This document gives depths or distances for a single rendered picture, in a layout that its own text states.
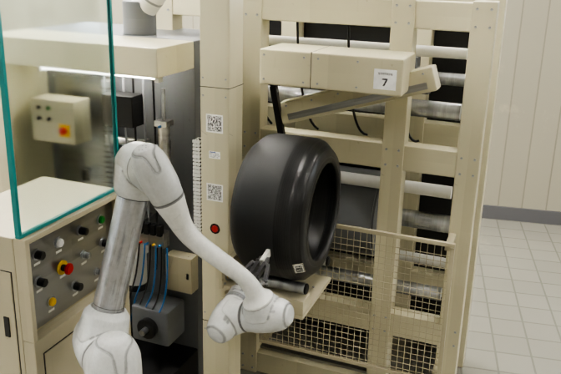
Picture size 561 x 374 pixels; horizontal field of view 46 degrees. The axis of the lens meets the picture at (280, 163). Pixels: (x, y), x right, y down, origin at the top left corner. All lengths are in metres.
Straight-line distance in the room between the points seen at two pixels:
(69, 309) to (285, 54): 1.30
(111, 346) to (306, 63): 1.35
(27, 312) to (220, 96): 1.05
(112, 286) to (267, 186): 0.67
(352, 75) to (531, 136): 3.51
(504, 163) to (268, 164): 3.81
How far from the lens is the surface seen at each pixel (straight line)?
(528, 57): 5.91
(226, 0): 2.58
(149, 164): 1.97
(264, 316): 2.13
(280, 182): 2.46
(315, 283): 2.94
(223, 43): 2.60
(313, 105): 2.92
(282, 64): 2.79
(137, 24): 3.11
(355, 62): 2.69
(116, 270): 2.21
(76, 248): 2.57
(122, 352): 2.09
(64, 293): 2.57
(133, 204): 2.15
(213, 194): 2.76
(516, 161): 6.09
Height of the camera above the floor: 2.14
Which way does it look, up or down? 17 degrees down
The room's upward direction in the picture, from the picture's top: 1 degrees clockwise
